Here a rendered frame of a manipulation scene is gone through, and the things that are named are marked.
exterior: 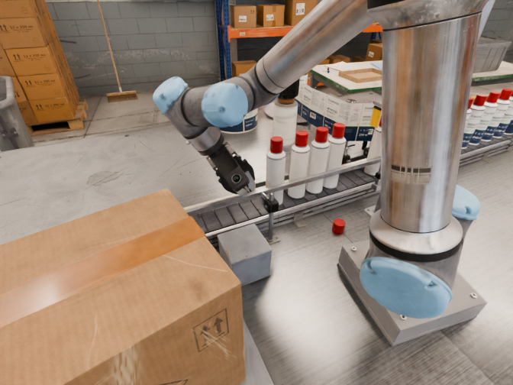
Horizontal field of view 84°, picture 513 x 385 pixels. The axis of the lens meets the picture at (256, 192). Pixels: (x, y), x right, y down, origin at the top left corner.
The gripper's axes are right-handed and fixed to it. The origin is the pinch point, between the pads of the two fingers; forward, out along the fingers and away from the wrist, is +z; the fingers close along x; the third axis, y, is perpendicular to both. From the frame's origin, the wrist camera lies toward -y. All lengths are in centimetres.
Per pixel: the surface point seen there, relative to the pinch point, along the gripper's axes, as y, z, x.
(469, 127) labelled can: -1, 41, -78
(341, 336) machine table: -38.8, 10.1, 3.4
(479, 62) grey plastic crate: 91, 126, -209
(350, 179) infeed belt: 0.1, 22.7, -28.4
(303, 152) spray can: -1.8, -1.9, -17.8
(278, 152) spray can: -1.3, -6.9, -12.1
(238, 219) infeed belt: -2.4, 2.1, 7.2
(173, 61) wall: 444, 78, -29
